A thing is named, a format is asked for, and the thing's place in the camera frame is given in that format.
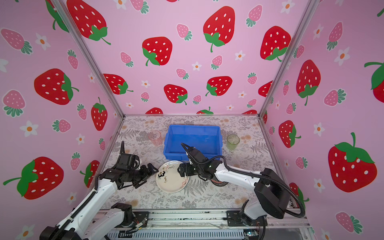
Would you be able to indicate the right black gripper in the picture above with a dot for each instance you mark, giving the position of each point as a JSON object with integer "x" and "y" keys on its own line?
{"x": 181, "y": 168}

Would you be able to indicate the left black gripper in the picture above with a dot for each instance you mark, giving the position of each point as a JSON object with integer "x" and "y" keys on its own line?
{"x": 152, "y": 172}

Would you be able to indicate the white floral plate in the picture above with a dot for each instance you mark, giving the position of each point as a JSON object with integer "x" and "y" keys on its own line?
{"x": 167, "y": 178}

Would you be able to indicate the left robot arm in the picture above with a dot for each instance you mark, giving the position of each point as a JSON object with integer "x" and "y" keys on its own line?
{"x": 79, "y": 224}

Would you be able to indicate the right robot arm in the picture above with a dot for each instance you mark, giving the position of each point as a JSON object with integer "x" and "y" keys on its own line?
{"x": 273, "y": 196}

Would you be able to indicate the blue plastic bin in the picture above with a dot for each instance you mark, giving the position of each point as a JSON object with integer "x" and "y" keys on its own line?
{"x": 207, "y": 139}

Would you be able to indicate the red patterned bowl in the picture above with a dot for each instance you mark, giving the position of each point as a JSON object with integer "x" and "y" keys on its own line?
{"x": 218, "y": 183}

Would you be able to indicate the pink translucent cup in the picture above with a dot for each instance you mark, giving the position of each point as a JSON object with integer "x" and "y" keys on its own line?
{"x": 155, "y": 137}

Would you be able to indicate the green translucent cup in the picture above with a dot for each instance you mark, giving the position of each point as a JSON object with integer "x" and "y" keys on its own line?
{"x": 232, "y": 141}

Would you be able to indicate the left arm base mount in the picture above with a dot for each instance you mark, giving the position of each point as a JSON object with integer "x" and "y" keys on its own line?
{"x": 139, "y": 220}

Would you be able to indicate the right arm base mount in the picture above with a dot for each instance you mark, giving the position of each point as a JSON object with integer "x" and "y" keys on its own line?
{"x": 240, "y": 219}

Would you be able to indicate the aluminium front rail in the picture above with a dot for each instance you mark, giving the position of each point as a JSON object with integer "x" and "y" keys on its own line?
{"x": 203, "y": 224}

